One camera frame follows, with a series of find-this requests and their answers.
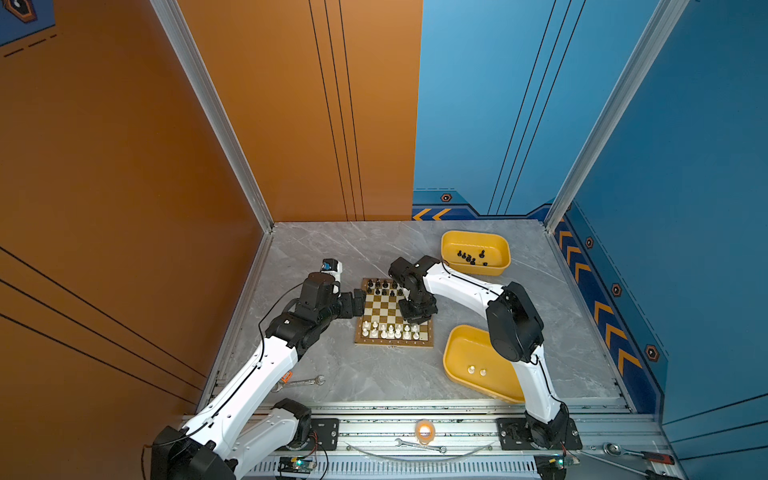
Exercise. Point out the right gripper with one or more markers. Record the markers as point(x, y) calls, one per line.
point(416, 319)

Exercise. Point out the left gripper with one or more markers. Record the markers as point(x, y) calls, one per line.
point(358, 302)

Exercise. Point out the wooden chess board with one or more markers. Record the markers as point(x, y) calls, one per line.
point(382, 323)

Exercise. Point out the yellow tray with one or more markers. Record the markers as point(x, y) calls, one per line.
point(471, 361)
point(475, 253)

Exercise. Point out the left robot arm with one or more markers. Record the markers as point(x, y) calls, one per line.
point(219, 442)

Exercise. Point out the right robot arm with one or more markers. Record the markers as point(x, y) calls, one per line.
point(515, 331)

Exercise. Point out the green circuit board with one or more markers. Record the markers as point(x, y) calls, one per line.
point(296, 467)

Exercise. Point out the silver wrench on table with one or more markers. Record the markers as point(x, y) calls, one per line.
point(316, 381)

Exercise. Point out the orange tape roll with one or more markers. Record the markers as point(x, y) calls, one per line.
point(425, 432)

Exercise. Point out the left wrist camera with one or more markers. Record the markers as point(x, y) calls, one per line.
point(332, 267)

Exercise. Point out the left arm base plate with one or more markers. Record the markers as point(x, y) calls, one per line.
point(326, 430)

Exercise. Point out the silver wrench on rail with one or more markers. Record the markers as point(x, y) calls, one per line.
point(417, 445)

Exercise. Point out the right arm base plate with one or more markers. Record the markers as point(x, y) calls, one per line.
point(514, 434)

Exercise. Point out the red handled ratchet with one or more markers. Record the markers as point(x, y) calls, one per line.
point(616, 450)

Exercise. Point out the aluminium corner post left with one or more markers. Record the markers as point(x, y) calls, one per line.
point(176, 29)

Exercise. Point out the aluminium corner post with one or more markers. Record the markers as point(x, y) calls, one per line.
point(176, 29)
point(662, 22)

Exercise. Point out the aluminium corner post right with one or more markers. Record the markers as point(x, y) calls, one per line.
point(662, 22)

